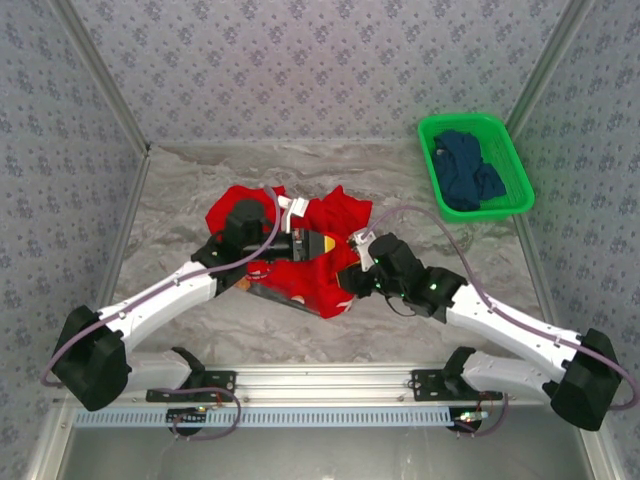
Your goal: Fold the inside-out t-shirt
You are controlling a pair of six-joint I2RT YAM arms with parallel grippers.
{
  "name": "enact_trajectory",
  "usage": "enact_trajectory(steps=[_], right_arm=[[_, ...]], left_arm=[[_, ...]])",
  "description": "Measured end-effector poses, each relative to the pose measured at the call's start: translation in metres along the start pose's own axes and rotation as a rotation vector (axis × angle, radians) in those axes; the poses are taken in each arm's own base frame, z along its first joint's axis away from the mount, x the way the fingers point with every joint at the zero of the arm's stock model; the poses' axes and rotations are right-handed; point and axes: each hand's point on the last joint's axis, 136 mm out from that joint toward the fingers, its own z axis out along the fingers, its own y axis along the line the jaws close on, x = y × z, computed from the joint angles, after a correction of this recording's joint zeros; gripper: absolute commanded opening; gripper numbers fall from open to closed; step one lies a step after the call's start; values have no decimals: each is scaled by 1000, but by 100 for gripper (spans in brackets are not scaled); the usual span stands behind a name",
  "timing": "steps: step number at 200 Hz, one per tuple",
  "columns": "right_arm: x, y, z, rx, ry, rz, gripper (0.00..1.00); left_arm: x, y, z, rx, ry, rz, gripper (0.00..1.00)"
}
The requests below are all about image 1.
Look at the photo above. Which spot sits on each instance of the red t-shirt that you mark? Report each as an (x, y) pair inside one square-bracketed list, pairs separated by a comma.
[(340, 215)]

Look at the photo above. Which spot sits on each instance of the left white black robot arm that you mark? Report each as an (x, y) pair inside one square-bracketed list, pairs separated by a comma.
[(150, 305)]

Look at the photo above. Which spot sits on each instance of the dark blue cloth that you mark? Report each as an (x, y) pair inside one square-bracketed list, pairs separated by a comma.
[(465, 165)]

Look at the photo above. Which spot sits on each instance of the green plastic basket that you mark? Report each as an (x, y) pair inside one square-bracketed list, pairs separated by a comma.
[(505, 145)]

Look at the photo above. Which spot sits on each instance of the small black circuit board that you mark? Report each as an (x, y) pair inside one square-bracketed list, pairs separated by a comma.
[(470, 425), (182, 417)]

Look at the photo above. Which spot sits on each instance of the aluminium table side rail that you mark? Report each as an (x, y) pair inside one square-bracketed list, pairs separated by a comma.
[(125, 235), (538, 280)]

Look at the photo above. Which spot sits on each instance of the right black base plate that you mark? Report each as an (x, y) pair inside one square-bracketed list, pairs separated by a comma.
[(425, 385)]

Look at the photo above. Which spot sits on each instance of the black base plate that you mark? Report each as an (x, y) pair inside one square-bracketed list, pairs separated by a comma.
[(220, 380), (425, 385)]

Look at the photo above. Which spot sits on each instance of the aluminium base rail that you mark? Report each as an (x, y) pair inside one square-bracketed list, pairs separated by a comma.
[(320, 382)]

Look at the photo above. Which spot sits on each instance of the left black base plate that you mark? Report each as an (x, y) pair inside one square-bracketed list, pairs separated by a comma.
[(220, 380)]

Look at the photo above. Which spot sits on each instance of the aluminium frame post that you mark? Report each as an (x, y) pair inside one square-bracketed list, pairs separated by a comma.
[(602, 462), (86, 37), (45, 460), (559, 37)]

